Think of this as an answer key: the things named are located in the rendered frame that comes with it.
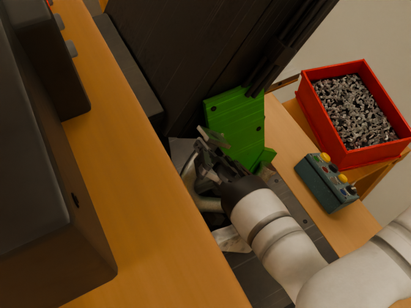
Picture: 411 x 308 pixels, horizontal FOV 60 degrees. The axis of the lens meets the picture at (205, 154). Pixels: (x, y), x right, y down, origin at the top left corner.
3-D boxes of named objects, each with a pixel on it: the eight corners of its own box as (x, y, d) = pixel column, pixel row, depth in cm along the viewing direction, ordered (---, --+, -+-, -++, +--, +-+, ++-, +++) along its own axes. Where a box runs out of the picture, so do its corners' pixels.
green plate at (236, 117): (244, 141, 81) (239, 59, 67) (265, 163, 76) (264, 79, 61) (199, 161, 78) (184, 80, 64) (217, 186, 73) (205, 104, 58)
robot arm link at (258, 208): (201, 241, 51) (222, 277, 47) (249, 183, 48) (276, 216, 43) (241, 245, 57) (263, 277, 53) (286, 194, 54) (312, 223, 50)
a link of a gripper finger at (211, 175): (230, 179, 52) (230, 173, 54) (204, 164, 51) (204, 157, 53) (221, 192, 53) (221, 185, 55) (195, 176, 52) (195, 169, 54)
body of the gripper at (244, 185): (287, 196, 53) (254, 158, 59) (253, 186, 47) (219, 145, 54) (257, 231, 55) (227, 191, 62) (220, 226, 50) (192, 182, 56)
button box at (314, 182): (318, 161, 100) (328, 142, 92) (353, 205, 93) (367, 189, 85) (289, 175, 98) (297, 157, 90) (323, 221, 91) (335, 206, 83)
